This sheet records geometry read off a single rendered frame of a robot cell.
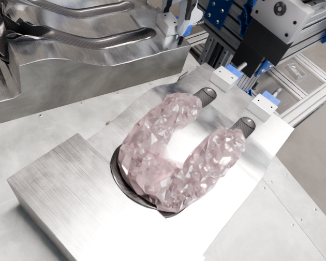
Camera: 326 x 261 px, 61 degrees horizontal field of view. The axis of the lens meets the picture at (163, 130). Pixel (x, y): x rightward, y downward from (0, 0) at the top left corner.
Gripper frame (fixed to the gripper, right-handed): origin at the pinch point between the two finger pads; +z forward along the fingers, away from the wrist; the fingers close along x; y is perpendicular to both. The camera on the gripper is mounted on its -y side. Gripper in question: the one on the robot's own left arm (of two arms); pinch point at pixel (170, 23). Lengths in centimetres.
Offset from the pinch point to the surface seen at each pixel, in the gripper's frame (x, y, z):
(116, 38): 1.1, -13.4, 2.3
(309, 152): -32, 113, 90
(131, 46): -2.8, -11.8, 1.9
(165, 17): 0.6, -1.3, -1.3
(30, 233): -29, -42, 10
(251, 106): -26.4, 6.1, 3.5
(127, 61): -6.7, -14.7, 2.0
